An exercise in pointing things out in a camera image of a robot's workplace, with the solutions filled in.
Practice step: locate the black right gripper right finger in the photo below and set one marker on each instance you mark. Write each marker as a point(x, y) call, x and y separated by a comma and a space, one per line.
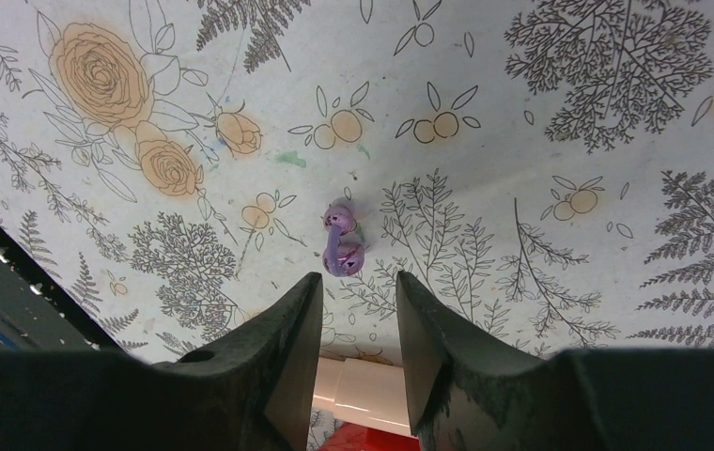
point(468, 390)

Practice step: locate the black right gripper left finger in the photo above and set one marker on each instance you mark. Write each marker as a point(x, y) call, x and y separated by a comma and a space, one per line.
point(251, 389)

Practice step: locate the purple earbud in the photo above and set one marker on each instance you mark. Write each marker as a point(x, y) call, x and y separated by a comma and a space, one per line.
point(344, 253)

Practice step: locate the pink cylindrical tube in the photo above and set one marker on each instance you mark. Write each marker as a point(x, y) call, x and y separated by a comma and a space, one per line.
point(363, 393)

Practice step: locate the red plastic bin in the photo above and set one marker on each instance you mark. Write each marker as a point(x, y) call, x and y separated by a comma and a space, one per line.
point(352, 437)

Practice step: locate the floral patterned mat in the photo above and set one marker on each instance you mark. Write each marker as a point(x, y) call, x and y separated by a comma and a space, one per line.
point(544, 168)

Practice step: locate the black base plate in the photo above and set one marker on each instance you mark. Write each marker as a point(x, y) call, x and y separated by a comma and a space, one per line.
point(36, 313)

